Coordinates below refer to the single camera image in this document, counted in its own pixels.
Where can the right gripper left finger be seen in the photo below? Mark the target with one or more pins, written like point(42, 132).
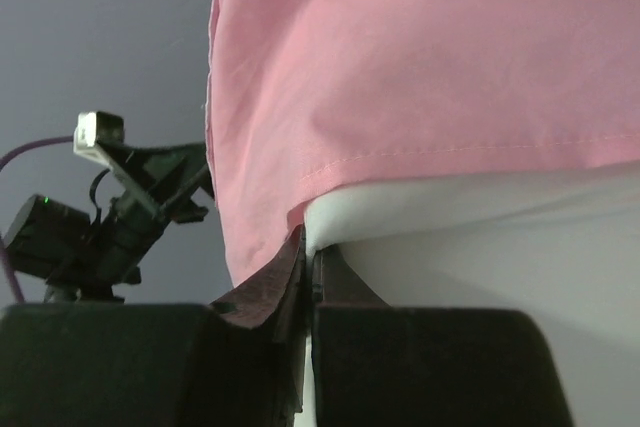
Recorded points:
point(238, 361)

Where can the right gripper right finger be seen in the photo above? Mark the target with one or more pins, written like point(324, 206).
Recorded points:
point(379, 365)

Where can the pink pillowcase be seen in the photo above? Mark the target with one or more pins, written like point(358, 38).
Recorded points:
point(306, 96)

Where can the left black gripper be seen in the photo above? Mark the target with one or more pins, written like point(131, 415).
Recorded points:
point(158, 187)

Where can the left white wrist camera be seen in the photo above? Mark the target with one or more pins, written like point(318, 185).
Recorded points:
point(95, 127)

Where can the white pillow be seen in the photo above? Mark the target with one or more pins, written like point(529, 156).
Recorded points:
point(562, 246)

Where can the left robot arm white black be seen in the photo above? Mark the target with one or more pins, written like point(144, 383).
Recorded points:
point(82, 257)

